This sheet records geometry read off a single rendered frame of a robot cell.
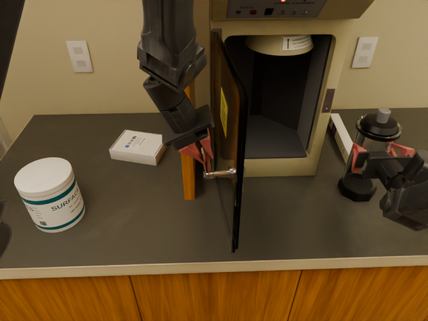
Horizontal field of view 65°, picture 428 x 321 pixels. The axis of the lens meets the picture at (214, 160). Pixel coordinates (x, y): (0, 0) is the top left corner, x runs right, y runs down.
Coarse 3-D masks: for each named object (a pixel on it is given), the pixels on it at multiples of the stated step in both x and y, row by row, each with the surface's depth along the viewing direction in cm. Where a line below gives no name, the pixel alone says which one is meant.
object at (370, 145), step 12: (372, 132) 81; (360, 144) 85; (372, 144) 83; (384, 144) 82; (348, 168) 92; (360, 168) 88; (348, 180) 93; (360, 180) 90; (372, 180) 89; (360, 192) 92
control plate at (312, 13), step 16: (240, 0) 63; (256, 0) 64; (272, 0) 64; (288, 0) 64; (320, 0) 64; (240, 16) 69; (256, 16) 69; (272, 16) 69; (288, 16) 70; (304, 16) 70
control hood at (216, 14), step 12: (216, 0) 63; (228, 0) 63; (336, 0) 64; (348, 0) 64; (360, 0) 65; (372, 0) 65; (216, 12) 68; (324, 12) 69; (336, 12) 69; (348, 12) 69; (360, 12) 69
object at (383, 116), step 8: (384, 112) 80; (360, 120) 85; (368, 120) 83; (376, 120) 82; (384, 120) 81; (392, 120) 83; (368, 128) 82; (376, 128) 81; (384, 128) 80; (392, 128) 80
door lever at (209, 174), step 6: (204, 150) 69; (204, 156) 67; (204, 162) 66; (210, 162) 66; (204, 168) 64; (210, 168) 64; (228, 168) 65; (204, 174) 63; (210, 174) 63; (216, 174) 64; (222, 174) 64; (228, 174) 64
